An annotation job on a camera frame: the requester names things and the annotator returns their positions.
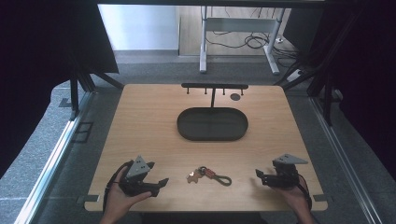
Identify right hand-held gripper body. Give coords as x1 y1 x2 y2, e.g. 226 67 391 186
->
262 153 309 189

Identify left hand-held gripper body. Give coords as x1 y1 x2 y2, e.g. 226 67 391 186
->
119 155 162 198

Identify keys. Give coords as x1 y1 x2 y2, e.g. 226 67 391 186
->
185 165 233 188

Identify black key stand with tray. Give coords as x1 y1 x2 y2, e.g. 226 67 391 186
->
176 82 249 142

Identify person's right hand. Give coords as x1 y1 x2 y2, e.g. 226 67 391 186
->
273 186 313 217

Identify person's left hand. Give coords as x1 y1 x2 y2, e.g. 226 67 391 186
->
103 166 153 219

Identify black metal stand legs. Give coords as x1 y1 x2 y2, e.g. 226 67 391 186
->
68 69 126 121
273 62 344 127

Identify white power strip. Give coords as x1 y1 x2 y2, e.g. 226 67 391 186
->
285 69 304 83

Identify black curtain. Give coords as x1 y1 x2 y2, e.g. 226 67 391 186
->
0 0 120 180
306 0 396 174

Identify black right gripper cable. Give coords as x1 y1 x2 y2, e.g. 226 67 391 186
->
296 173 313 210

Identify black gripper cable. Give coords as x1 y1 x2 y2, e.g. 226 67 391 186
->
296 173 313 210
102 160 134 214

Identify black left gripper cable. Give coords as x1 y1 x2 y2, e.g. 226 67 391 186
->
102 160 134 214

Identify aluminium rail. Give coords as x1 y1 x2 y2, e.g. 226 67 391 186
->
13 91 96 224
308 95 385 224

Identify black floor cables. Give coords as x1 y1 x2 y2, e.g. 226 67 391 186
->
205 27 301 68

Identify white metal desk frame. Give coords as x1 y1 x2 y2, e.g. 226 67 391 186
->
198 6 287 76

